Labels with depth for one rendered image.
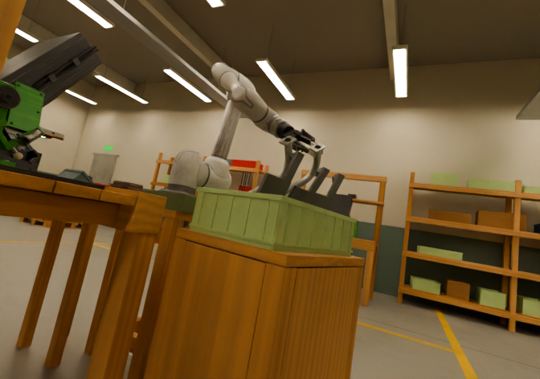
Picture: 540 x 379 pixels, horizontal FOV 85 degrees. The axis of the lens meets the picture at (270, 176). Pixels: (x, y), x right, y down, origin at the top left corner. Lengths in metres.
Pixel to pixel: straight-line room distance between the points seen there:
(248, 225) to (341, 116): 6.04
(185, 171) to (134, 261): 0.61
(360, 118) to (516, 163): 2.82
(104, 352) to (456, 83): 6.76
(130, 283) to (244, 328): 0.49
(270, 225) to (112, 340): 0.71
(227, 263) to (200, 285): 0.14
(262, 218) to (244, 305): 0.27
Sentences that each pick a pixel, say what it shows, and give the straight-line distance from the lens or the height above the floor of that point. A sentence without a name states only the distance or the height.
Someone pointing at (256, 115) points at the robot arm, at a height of 1.33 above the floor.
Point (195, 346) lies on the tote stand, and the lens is 1.15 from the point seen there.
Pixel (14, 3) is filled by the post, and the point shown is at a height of 1.28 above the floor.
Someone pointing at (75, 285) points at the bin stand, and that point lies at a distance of 1.89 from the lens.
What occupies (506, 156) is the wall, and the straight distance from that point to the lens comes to 6.62.
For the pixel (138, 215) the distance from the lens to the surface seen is 1.20.
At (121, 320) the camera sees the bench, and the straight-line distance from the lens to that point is 1.30.
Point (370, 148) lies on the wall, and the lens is 6.54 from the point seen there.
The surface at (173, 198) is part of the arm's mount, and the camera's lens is 1.54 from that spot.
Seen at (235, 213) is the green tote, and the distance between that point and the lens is 1.03.
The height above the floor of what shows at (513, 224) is 1.52.
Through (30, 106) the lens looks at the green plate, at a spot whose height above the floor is 1.19.
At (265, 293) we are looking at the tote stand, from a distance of 0.93.
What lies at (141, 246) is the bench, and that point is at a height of 0.70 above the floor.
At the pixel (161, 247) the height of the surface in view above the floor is 0.67.
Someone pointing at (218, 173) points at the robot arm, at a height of 1.11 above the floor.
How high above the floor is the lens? 0.86
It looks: 9 degrees up
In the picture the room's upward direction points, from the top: 10 degrees clockwise
